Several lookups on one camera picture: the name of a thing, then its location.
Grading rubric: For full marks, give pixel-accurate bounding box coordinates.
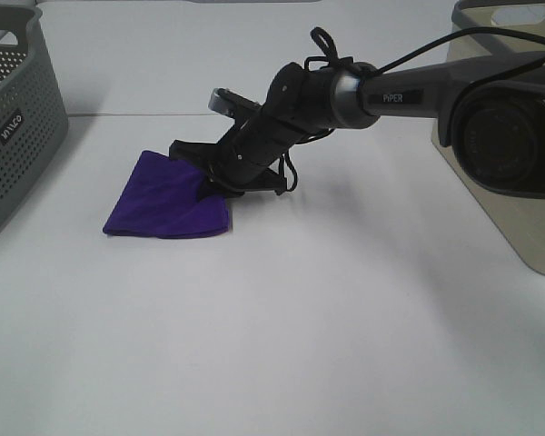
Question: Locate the grey perforated plastic basket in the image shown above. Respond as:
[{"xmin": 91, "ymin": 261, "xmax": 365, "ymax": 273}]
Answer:
[{"xmin": 0, "ymin": 5, "xmax": 69, "ymax": 230}]

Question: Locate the beige plastic bin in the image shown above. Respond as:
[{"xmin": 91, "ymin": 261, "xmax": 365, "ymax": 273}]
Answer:
[{"xmin": 431, "ymin": 1, "xmax": 545, "ymax": 275}]

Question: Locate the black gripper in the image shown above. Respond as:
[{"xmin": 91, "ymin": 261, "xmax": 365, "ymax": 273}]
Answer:
[{"xmin": 169, "ymin": 63, "xmax": 337, "ymax": 196}]

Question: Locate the purple towel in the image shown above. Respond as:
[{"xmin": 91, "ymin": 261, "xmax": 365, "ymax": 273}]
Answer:
[{"xmin": 103, "ymin": 150, "xmax": 230, "ymax": 239}]

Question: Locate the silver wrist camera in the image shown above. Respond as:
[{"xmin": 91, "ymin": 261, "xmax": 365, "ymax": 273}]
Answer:
[{"xmin": 208, "ymin": 88, "xmax": 261, "ymax": 118}]

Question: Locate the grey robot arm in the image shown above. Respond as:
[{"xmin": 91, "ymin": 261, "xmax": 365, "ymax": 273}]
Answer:
[{"xmin": 169, "ymin": 51, "xmax": 545, "ymax": 199}]

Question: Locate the black cable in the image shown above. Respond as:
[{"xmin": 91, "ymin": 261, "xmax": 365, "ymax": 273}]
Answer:
[{"xmin": 277, "ymin": 25, "xmax": 545, "ymax": 195}]

